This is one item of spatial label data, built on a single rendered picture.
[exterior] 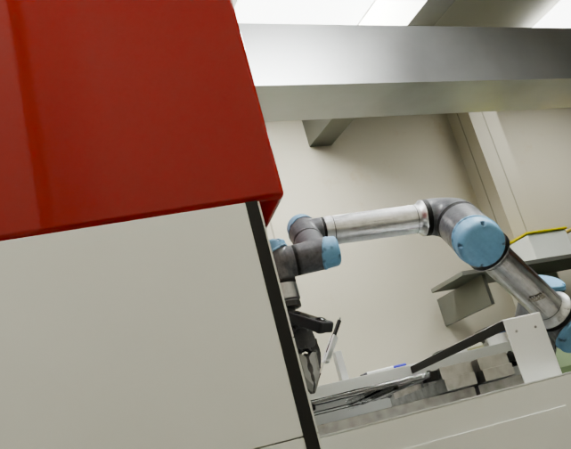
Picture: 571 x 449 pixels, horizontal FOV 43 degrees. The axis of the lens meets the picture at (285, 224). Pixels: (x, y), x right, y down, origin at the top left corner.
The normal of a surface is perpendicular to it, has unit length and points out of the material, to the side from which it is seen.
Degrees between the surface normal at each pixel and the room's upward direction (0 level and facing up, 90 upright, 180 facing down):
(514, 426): 90
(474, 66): 90
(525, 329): 90
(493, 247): 127
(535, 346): 90
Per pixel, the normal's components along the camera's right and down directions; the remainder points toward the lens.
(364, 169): 0.35, -0.38
